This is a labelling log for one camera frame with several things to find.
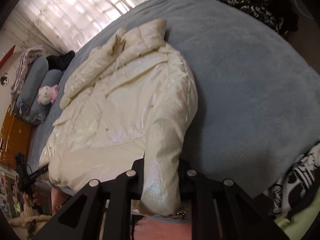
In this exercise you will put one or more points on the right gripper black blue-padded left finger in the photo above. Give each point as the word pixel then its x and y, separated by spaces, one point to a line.
pixel 100 210

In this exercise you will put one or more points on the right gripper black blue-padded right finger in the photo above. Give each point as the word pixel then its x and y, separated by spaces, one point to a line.
pixel 222 209

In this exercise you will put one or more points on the cream white puffer jacket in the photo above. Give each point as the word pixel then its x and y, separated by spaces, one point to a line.
pixel 132 98

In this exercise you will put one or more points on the person's left hand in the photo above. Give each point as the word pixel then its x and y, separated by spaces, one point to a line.
pixel 33 199

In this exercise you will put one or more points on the person's right hand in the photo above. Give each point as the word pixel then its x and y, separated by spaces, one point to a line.
pixel 146 228

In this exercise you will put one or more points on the wooden orange headboard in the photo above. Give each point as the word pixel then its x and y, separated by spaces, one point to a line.
pixel 16 137

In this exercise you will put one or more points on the lower blue-grey pillow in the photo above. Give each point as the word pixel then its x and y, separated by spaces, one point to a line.
pixel 38 113

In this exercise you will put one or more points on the blue-grey pillow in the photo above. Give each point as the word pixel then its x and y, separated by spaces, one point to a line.
pixel 29 91
pixel 38 113

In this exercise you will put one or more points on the black white green patterned garment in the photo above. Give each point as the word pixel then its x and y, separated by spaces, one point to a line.
pixel 295 196

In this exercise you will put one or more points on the pink white cat plush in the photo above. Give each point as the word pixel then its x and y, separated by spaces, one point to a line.
pixel 47 95

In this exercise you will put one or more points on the upper blue-grey pillow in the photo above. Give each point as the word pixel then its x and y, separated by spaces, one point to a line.
pixel 29 91

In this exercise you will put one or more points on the blue-grey fleece bed blanket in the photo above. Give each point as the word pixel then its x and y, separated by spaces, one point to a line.
pixel 258 99

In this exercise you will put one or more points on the black fuzzy garment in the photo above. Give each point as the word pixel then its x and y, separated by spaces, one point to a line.
pixel 60 62

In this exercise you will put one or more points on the floral patterned folded quilt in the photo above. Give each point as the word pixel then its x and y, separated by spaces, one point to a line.
pixel 23 65

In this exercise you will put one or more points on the white floral sheer curtain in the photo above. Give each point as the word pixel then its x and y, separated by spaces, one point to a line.
pixel 61 25

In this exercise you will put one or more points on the black white patterned cloth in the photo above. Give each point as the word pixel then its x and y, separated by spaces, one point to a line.
pixel 279 15

